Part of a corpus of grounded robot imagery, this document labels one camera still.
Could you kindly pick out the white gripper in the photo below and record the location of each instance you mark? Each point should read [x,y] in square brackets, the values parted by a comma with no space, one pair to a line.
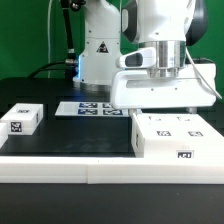
[135,89]

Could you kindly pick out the white cabinet door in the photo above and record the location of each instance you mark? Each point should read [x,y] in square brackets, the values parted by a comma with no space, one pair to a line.
[193,125]
[147,125]

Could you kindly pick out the white cabinet body box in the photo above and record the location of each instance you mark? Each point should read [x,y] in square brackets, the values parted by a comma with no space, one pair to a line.
[176,147]

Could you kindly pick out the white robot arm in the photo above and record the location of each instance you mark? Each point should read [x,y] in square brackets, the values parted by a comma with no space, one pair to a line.
[170,26]

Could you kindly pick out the white cabinet top block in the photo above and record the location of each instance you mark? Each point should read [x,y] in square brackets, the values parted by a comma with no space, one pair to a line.
[23,118]

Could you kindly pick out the white marker sheet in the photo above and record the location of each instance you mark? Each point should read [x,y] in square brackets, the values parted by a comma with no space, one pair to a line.
[89,109]

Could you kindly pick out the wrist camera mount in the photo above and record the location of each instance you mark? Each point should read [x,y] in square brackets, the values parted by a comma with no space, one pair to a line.
[142,58]

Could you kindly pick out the white U-shaped fence frame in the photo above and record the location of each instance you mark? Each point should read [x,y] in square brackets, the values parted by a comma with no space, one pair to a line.
[107,170]

